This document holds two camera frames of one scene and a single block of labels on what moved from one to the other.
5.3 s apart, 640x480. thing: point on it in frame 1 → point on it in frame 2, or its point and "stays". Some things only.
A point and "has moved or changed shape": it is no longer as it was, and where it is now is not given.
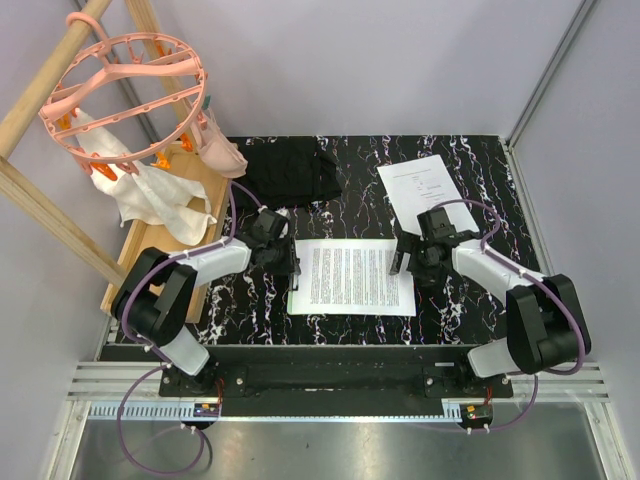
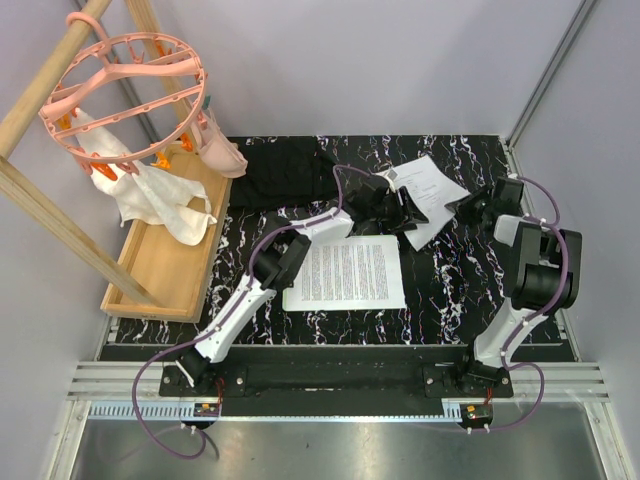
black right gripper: [410, 243] → [459, 209]
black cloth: [293, 171] stays
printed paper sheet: [350, 276] has moved or changed shape
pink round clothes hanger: [125, 98] stays
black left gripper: [290, 266] → [412, 215]
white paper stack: [414, 186] has moved or changed shape
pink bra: [219, 152] stays
